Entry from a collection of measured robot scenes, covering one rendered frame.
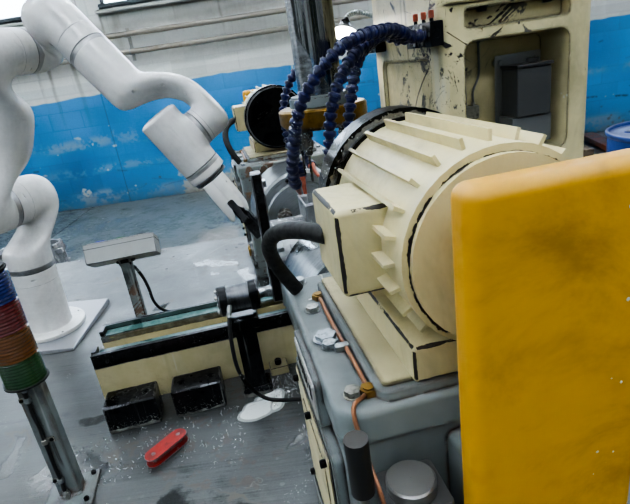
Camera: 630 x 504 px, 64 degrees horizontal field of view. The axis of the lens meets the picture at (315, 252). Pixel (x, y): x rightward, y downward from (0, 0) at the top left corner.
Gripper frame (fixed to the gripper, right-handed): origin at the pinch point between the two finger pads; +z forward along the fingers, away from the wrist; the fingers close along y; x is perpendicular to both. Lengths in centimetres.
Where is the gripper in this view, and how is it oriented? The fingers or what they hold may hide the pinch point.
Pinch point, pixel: (256, 227)
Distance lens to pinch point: 116.2
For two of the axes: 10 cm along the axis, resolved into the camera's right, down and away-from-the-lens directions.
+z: 6.0, 7.0, 3.9
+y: 2.1, 3.3, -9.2
